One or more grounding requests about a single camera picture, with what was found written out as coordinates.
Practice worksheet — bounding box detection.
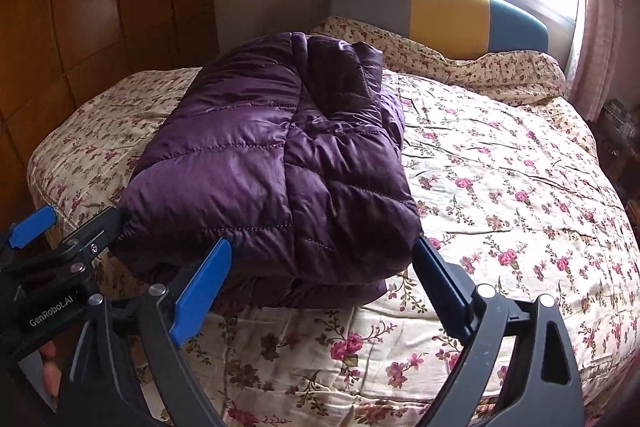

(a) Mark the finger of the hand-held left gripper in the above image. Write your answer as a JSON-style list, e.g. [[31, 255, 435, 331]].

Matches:
[[15, 209, 123, 293], [0, 206, 57, 258]]

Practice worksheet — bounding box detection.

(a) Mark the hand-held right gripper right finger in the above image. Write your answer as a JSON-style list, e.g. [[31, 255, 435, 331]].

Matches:
[[412, 237, 586, 427]]

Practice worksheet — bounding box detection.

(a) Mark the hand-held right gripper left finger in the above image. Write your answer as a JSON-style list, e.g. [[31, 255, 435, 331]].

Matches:
[[57, 237, 233, 427]]

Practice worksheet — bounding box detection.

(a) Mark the purple down jacket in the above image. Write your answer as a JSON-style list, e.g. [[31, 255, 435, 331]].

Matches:
[[112, 32, 423, 310]]

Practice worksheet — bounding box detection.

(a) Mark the person's left hand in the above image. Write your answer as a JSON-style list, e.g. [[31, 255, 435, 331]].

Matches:
[[41, 341, 62, 397]]

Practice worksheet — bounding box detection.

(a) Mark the floral bed quilt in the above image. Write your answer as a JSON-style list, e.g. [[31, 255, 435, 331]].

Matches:
[[27, 67, 640, 427]]

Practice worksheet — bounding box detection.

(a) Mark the brown wooden wardrobe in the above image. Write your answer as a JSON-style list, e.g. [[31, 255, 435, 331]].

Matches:
[[0, 0, 218, 228]]

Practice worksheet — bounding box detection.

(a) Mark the small-flower print pillow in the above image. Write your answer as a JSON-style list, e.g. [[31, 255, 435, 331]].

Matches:
[[307, 16, 567, 108]]

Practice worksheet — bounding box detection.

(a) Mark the cluttered wooden side table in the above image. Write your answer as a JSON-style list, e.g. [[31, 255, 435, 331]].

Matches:
[[595, 97, 640, 198]]

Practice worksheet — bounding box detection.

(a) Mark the grey yellow blue headboard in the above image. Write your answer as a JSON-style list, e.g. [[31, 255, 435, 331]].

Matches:
[[329, 0, 548, 60]]

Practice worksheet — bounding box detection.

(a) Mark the long pink patterned curtain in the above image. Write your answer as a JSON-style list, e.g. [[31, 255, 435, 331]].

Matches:
[[567, 0, 640, 122]]

